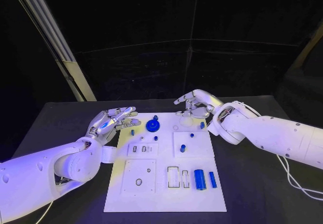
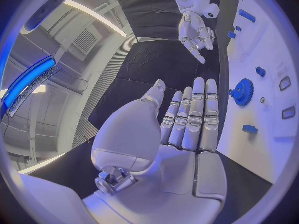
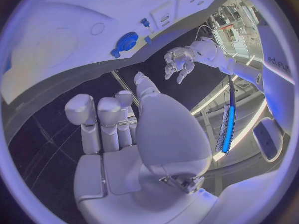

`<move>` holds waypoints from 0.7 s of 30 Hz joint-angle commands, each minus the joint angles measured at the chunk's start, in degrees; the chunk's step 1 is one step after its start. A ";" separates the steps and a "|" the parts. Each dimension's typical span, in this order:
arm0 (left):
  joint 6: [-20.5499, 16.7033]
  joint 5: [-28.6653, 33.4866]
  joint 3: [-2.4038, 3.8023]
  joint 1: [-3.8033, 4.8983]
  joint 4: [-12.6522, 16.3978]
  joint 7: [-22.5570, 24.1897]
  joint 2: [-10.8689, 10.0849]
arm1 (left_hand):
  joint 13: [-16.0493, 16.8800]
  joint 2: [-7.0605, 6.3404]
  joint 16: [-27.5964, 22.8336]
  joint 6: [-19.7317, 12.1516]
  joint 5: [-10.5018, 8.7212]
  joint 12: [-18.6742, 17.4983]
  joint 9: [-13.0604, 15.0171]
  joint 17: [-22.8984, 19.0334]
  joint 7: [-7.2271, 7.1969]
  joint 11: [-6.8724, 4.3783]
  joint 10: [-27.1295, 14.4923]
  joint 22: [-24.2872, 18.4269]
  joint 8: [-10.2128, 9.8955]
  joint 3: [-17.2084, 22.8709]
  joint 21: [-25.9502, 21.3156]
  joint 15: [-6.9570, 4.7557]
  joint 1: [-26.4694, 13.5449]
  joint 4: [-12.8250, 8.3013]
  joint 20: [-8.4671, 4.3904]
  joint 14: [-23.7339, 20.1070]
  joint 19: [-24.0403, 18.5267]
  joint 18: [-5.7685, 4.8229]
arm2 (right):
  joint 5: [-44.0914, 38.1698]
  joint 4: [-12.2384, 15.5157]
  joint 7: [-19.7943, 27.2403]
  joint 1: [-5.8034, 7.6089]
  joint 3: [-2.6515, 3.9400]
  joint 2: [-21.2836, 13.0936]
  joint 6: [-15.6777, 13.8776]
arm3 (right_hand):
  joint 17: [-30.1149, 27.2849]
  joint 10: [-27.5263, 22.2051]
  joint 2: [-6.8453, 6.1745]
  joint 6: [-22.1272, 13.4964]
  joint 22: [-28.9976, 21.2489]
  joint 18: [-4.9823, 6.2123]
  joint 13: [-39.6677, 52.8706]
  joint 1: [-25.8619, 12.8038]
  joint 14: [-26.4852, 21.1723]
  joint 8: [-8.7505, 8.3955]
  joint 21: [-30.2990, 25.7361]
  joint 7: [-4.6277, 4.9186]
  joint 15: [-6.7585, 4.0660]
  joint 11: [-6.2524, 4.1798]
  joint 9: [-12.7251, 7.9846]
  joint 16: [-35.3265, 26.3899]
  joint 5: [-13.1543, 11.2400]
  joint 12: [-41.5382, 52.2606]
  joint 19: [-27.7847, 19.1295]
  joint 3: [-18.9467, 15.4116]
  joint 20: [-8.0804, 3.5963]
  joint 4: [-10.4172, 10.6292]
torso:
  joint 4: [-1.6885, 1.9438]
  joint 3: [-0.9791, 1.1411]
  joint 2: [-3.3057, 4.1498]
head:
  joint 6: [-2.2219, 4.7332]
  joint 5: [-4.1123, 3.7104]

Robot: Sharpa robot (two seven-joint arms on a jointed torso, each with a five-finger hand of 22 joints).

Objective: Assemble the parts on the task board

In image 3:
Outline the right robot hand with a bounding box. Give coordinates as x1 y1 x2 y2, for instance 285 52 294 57
64 71 220 224

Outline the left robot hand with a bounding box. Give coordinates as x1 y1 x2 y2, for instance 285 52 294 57
163 46 196 85

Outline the white task board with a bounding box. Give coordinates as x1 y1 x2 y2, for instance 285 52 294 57
0 0 238 106

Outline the blue gear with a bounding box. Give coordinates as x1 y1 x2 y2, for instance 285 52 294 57
115 31 140 52

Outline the glowing light bar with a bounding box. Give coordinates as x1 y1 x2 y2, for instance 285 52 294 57
214 74 238 155

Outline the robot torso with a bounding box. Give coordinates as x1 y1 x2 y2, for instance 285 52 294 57
256 24 296 133

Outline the white cable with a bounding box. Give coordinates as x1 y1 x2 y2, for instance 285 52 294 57
195 24 221 44

